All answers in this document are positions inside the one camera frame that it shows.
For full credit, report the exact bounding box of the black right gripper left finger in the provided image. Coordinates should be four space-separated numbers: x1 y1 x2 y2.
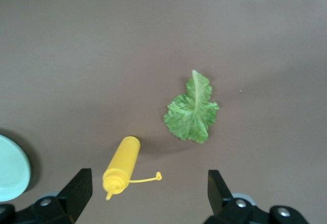
0 168 93 224

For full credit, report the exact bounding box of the yellow mustard squeeze bottle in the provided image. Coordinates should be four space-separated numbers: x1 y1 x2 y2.
102 136 162 200

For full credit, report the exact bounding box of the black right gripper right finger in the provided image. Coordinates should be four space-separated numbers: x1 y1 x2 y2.
204 169 311 224

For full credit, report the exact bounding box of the pale green plate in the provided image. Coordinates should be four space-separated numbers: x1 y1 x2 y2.
0 134 32 202

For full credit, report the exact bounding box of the green lettuce leaf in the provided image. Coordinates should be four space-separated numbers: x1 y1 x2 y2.
163 69 220 144

